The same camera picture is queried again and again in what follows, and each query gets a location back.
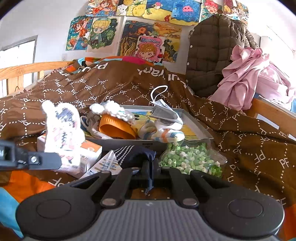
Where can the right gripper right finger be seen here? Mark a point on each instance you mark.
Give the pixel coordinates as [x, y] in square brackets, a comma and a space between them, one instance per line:
[169, 184]

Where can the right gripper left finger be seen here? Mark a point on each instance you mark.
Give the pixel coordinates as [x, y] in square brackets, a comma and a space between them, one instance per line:
[127, 180]

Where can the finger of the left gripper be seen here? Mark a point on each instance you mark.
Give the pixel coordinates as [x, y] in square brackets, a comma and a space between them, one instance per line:
[43, 161]

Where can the navy striped sock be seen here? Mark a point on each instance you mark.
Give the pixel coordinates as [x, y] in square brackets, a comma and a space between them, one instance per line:
[137, 157]

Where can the grey face mask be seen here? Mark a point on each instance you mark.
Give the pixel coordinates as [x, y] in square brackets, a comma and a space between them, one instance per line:
[161, 110]

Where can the small white medicine box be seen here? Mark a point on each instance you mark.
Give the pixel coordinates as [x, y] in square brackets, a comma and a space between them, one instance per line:
[106, 163]

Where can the bag of green paper stars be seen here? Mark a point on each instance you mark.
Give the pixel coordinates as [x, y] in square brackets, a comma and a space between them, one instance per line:
[187, 156]

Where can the orange white tissue box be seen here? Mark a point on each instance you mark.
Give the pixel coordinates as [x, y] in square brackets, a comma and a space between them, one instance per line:
[90, 152]

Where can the grey tray box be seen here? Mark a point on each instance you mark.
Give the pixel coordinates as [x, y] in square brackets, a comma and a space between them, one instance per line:
[191, 128]

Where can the grey white glove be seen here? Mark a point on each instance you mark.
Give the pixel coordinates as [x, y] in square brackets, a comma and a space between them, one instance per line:
[90, 124]

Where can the orange silicone cup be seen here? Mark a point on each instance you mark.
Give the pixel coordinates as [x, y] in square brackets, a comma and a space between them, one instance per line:
[116, 128]

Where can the striped colourful sock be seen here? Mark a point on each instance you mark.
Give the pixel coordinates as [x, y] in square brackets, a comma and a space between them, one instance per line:
[156, 131]

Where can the brown patterned duvet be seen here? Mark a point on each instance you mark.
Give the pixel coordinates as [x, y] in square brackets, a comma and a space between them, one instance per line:
[260, 157]

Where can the pink cloth pile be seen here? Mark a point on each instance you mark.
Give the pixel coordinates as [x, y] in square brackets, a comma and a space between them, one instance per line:
[251, 73]

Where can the red-haired girl drawing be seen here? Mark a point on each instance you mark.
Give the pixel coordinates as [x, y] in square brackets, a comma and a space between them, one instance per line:
[79, 31]

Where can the blond boy drawing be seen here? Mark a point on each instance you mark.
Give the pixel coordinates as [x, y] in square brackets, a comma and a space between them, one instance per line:
[104, 35]

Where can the pink cartoon girl drawing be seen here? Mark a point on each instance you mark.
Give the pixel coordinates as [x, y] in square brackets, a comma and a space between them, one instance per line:
[150, 48]

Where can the brown quilted jacket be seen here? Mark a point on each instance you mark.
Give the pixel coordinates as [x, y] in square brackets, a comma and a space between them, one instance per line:
[211, 45]

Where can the orange landscape drawing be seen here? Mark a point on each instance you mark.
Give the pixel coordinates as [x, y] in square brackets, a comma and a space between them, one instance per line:
[171, 35]

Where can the mermaid girl drawing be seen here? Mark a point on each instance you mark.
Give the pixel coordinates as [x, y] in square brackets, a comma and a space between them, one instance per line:
[97, 8]

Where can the pink jellyfish drawing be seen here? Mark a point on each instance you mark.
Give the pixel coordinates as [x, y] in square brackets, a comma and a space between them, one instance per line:
[186, 12]

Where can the yellow sand sea drawing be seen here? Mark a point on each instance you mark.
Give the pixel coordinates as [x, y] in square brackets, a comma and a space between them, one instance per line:
[158, 10]

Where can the red-haired boy drawing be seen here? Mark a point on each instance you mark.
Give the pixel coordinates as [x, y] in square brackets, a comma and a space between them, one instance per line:
[209, 8]

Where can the wooden bed rail right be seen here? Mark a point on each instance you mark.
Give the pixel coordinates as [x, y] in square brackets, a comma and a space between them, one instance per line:
[273, 112]

